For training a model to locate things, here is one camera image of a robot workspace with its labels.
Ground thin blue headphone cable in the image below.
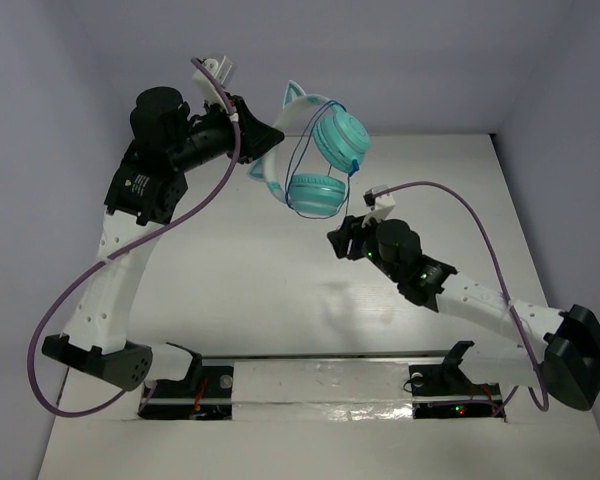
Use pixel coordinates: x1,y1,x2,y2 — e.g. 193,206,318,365
285,99,361,236

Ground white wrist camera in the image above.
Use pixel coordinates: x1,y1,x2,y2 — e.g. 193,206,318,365
191,54,236,109
363,185,396,226

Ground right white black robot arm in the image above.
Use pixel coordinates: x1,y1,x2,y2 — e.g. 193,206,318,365
327,216,600,411

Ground aluminium rail with foam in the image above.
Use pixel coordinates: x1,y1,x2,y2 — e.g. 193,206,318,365
136,351,506,422

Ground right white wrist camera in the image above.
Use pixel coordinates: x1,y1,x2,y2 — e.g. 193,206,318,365
363,185,396,226

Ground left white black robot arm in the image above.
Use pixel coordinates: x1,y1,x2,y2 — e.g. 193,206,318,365
31,86,284,392

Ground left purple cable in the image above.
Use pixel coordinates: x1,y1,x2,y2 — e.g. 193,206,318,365
27,57,242,417

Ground teal cat ear headphones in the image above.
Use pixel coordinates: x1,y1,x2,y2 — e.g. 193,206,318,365
248,80,371,219

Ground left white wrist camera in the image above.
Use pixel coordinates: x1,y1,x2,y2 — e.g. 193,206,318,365
191,54,236,109

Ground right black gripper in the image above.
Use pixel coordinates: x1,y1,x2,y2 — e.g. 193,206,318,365
328,209,402,284

